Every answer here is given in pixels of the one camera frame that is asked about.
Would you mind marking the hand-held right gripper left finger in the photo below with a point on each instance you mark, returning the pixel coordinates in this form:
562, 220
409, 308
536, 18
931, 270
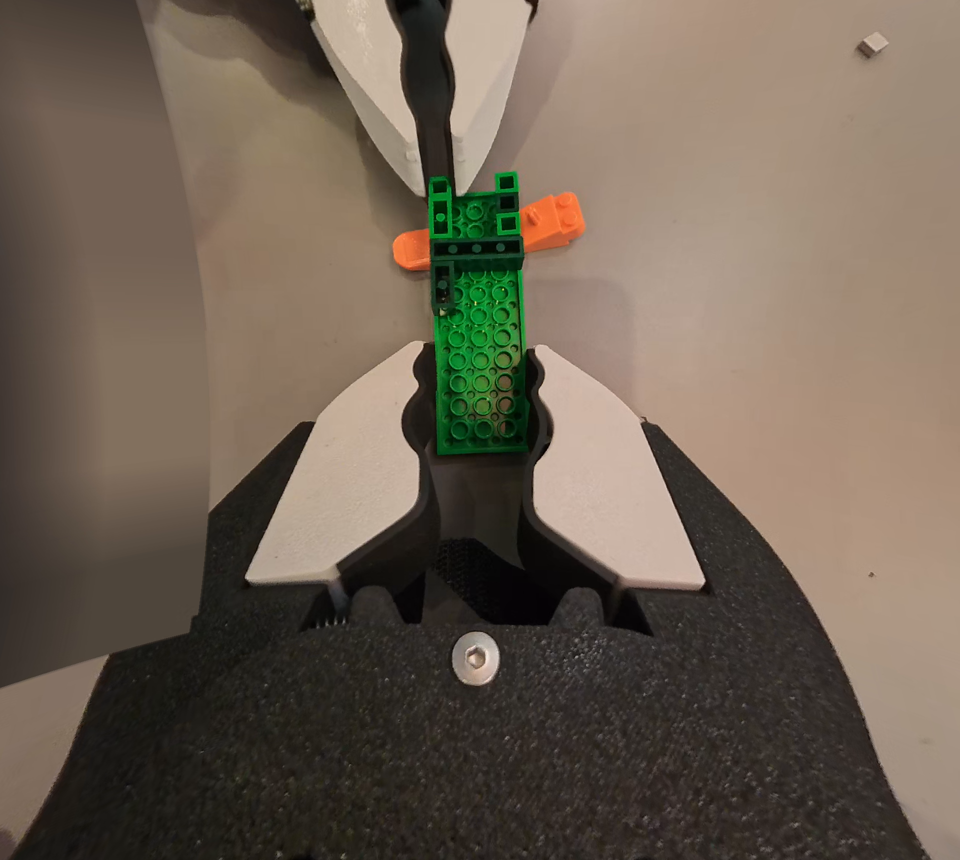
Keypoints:
345, 485

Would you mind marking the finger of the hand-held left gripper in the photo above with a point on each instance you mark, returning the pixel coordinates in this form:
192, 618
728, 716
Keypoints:
487, 12
345, 12

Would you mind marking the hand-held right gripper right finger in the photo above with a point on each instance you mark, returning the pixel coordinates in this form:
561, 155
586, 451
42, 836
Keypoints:
607, 492

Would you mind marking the green brick assembly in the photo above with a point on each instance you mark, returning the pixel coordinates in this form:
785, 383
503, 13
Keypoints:
480, 365

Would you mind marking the grey desk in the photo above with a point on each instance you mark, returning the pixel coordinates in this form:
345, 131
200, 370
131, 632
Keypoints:
750, 275

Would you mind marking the orange brick separator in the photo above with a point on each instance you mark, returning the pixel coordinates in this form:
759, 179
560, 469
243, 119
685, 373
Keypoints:
559, 219

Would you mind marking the small grey tile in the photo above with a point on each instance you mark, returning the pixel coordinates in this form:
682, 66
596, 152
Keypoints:
873, 44

